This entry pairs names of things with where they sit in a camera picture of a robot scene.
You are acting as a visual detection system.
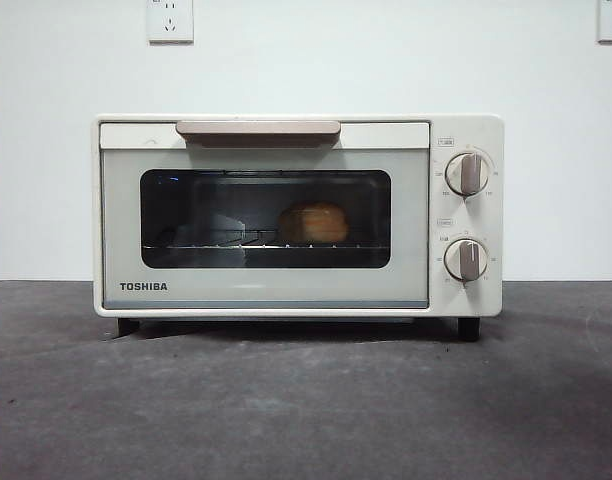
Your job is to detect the orange-brown bread roll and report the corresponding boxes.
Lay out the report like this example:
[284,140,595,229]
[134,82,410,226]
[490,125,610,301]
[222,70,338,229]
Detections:
[277,200,351,245]

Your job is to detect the glass oven door with handle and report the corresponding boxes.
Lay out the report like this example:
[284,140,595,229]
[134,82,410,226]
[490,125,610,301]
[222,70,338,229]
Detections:
[99,119,431,310]

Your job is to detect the cream Toshiba toaster oven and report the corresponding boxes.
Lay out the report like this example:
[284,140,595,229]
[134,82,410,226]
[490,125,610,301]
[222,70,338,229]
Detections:
[90,112,505,343]

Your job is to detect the cream timer knob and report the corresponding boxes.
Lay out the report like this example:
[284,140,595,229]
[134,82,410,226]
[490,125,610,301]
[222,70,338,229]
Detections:
[443,237,490,283]

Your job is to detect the cream temperature knob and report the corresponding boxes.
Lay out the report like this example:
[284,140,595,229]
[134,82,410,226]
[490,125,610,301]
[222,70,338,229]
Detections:
[444,152,492,197]

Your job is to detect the metal wire oven rack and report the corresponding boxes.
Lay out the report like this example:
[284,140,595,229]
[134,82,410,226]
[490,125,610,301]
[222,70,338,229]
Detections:
[141,242,390,252]

